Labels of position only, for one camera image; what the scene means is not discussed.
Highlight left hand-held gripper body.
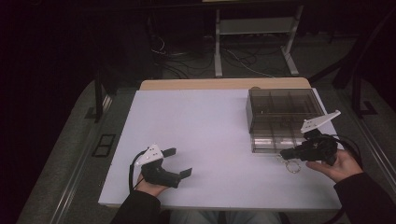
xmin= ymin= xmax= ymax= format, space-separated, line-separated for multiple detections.
xmin=134 ymin=144 xmax=182 ymax=189

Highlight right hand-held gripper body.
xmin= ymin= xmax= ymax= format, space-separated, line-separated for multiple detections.
xmin=297 ymin=109 xmax=342 ymax=166

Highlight silver metal rings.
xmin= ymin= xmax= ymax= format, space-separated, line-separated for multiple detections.
xmin=276 ymin=155 xmax=303 ymax=175

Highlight smoky transparent drawer box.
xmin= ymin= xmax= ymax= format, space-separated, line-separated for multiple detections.
xmin=246 ymin=88 xmax=326 ymax=138

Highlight person's left hand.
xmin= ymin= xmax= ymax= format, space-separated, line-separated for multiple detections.
xmin=134 ymin=173 xmax=169 ymax=198

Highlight person's right hand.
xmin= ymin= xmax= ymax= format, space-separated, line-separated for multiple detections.
xmin=305 ymin=148 xmax=363 ymax=184

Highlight white table board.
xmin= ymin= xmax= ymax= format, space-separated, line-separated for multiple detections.
xmin=97 ymin=88 xmax=344 ymax=211

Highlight black metal stand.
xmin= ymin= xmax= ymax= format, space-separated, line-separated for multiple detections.
xmin=351 ymin=71 xmax=378 ymax=119
xmin=84 ymin=62 xmax=119 ymax=123

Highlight white metal stand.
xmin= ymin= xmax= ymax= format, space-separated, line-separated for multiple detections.
xmin=214 ymin=4 xmax=304 ymax=78

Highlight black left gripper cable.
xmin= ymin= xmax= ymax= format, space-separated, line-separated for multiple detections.
xmin=128 ymin=150 xmax=148 ymax=192

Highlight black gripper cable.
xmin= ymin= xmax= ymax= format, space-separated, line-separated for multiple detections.
xmin=128 ymin=150 xmax=148 ymax=192
xmin=334 ymin=134 xmax=363 ymax=167

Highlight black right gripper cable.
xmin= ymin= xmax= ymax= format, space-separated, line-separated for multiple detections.
xmin=334 ymin=134 xmax=363 ymax=167

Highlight metal floor rail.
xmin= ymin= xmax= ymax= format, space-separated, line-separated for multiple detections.
xmin=49 ymin=92 xmax=114 ymax=224
xmin=340 ymin=91 xmax=396 ymax=188

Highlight black floor cables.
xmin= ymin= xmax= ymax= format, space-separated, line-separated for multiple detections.
xmin=150 ymin=36 xmax=281 ymax=79

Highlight white floor cable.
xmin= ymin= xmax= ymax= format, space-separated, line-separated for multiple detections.
xmin=230 ymin=49 xmax=276 ymax=78

